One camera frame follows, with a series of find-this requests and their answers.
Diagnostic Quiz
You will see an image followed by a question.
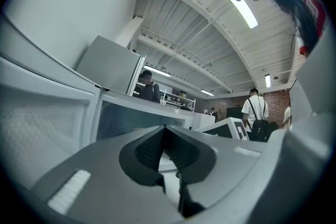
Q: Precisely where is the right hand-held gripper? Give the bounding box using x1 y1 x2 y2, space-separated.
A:
195 116 250 141

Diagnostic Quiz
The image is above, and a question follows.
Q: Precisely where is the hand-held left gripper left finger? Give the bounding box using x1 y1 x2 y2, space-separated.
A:
30 125 184 224

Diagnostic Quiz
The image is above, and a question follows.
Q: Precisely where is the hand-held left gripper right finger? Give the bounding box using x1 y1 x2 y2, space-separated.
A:
164 125 268 219

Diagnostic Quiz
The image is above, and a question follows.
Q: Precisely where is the white microwave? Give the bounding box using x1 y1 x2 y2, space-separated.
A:
0 12 216 192

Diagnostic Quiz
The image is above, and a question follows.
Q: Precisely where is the white storage shelf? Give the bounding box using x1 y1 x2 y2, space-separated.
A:
159 88 197 113

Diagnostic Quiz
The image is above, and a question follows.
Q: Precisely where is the grey refrigerator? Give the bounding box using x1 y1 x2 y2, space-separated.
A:
75 35 147 97

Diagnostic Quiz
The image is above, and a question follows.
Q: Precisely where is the person's white and red shirt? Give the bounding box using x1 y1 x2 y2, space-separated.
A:
296 0 328 56

